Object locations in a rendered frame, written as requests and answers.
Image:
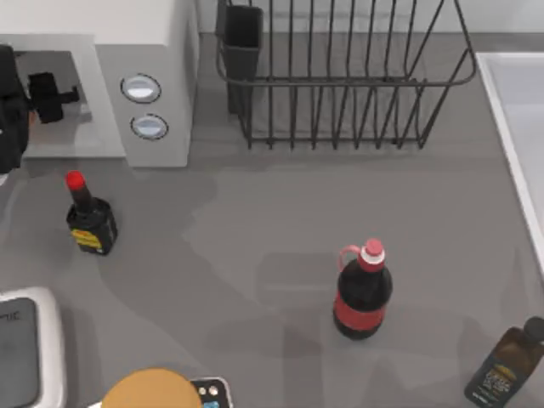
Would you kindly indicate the pale microwave oven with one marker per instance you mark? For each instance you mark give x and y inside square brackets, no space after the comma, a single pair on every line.
[161,38]

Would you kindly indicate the olive bottle with black cap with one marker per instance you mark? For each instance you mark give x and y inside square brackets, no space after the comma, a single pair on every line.
[501,365]

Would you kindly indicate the round silver microwave knob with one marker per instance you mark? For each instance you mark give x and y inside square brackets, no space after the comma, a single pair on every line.
[149,126]
[140,88]

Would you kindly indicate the dark bottle with red label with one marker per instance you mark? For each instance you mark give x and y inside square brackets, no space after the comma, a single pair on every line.
[361,297]

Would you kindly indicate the dark grey cutlery holder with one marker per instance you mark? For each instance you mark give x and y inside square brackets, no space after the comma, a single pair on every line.
[240,38]

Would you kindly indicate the tan round bread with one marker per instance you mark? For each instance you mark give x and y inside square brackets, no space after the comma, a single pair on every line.
[151,391]

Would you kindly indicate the small black red-capped bottle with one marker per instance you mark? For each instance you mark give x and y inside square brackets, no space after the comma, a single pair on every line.
[91,227]

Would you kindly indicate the white device with buttons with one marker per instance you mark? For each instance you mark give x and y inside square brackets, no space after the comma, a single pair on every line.
[214,393]

